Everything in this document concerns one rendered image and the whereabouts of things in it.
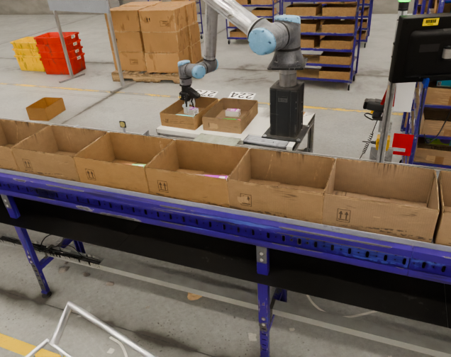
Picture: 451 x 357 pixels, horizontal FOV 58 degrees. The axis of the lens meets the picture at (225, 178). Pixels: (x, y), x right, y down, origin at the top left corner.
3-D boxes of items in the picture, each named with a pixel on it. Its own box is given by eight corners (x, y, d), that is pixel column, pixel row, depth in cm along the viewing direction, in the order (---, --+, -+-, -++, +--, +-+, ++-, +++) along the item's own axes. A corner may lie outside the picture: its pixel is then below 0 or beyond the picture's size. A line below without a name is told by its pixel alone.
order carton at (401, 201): (427, 204, 170) (436, 168, 161) (430, 248, 147) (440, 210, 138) (332, 190, 184) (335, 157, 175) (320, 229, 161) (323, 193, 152)
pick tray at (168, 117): (219, 110, 311) (218, 98, 306) (195, 130, 282) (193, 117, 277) (187, 106, 323) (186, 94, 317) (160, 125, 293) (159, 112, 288)
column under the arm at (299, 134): (274, 122, 285) (274, 76, 268) (310, 127, 275) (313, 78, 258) (261, 137, 265) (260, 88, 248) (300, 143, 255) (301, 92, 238)
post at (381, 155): (389, 173, 234) (416, 8, 189) (388, 177, 230) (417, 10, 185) (367, 170, 238) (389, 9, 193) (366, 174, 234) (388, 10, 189)
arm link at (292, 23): (305, 44, 242) (305, 13, 232) (288, 51, 232) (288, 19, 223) (285, 41, 251) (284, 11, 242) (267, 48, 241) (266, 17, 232)
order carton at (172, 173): (251, 178, 197) (249, 147, 188) (230, 213, 174) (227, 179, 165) (179, 168, 210) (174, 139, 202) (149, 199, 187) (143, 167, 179)
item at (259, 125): (315, 116, 297) (315, 112, 296) (292, 151, 253) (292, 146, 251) (194, 103, 336) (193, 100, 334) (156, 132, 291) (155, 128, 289)
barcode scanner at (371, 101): (361, 113, 228) (365, 95, 222) (382, 117, 225) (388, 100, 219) (359, 117, 223) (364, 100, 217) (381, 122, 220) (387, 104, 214)
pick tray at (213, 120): (258, 112, 302) (258, 100, 297) (241, 134, 272) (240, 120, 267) (223, 110, 312) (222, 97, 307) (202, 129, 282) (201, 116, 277)
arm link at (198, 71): (207, 62, 282) (195, 60, 290) (195, 67, 275) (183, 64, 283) (208, 76, 287) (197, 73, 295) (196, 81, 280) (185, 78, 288)
